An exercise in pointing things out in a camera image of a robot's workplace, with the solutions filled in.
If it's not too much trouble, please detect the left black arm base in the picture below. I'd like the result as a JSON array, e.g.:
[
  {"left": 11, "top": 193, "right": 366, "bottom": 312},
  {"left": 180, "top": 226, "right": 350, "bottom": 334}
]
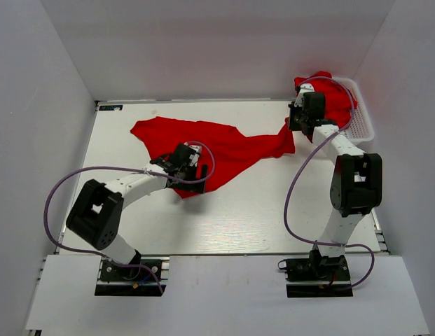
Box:
[{"left": 95, "top": 257, "right": 170, "bottom": 297}]

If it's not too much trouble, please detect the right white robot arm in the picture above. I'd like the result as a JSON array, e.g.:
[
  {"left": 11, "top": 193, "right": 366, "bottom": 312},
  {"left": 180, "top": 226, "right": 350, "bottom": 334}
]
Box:
[{"left": 289, "top": 88, "right": 382, "bottom": 265}]

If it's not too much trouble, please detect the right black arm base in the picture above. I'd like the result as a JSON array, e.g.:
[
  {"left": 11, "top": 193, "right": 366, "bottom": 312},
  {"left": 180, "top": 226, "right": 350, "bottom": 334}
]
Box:
[{"left": 277, "top": 256, "right": 353, "bottom": 298}]

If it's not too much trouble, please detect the blue table label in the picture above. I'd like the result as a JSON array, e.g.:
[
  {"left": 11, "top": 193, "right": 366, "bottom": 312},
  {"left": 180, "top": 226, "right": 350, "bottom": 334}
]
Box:
[{"left": 98, "top": 104, "right": 123, "bottom": 111}]

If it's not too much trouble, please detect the red t shirt pile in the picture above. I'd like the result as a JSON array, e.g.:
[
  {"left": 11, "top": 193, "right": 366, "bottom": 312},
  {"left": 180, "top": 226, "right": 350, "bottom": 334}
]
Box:
[{"left": 292, "top": 71, "right": 357, "bottom": 130}]

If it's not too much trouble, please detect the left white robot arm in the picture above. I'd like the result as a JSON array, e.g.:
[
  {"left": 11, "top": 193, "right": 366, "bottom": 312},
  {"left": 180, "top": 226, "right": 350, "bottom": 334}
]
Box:
[{"left": 66, "top": 141, "right": 214, "bottom": 266}]

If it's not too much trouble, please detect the white plastic basket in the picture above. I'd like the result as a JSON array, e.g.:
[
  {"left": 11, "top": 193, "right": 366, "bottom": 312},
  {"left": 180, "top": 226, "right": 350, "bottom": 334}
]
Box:
[{"left": 334, "top": 77, "right": 375, "bottom": 145}]

